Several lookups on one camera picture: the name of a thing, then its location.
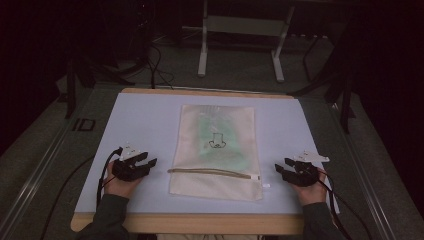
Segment wooden table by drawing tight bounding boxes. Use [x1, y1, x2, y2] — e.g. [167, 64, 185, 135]
[69, 87, 306, 236]

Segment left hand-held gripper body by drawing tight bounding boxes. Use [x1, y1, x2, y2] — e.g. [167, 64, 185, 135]
[111, 143, 151, 183]

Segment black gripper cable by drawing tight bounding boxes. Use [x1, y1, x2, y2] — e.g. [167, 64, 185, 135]
[39, 147, 124, 240]
[316, 168, 374, 240]

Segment person's right hand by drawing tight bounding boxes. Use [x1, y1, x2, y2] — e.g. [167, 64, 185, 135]
[289, 169, 330, 207]

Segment black tripod stand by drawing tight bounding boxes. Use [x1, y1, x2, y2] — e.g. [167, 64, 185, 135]
[289, 33, 357, 135]
[62, 54, 136, 120]

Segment cream zippered mesh bag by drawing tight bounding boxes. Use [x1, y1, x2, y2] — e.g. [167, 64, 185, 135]
[167, 104, 272, 202]

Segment pale blue table mat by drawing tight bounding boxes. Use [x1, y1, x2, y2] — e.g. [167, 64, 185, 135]
[73, 92, 341, 215]

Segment white metal stand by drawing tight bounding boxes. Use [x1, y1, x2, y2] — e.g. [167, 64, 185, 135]
[197, 0, 296, 84]

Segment person's left hand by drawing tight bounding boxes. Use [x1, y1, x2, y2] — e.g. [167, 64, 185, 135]
[103, 173, 148, 200]

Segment black floor cables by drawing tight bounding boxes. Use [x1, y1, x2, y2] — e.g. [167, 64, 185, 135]
[116, 43, 176, 90]

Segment metal floor rail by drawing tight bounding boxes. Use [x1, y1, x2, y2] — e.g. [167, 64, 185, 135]
[328, 101, 399, 240]
[0, 109, 84, 239]

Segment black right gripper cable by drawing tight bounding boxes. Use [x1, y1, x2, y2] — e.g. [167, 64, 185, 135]
[316, 168, 374, 240]

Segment green cloth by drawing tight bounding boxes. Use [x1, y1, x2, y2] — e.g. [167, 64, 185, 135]
[194, 116, 250, 172]

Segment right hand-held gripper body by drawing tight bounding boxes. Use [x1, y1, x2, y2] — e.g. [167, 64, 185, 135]
[283, 150, 330, 188]

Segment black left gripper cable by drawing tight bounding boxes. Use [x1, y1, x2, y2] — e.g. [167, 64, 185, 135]
[39, 147, 124, 240]

